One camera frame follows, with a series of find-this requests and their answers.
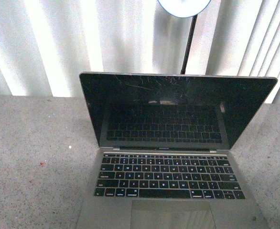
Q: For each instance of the grey laptop with black keyboard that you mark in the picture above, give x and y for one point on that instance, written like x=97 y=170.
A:
x=164 y=159

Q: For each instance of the blue desk lamp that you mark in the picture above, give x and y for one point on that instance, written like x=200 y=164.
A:
x=185 y=9

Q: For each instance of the white window blinds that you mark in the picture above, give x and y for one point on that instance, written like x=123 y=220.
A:
x=46 y=44

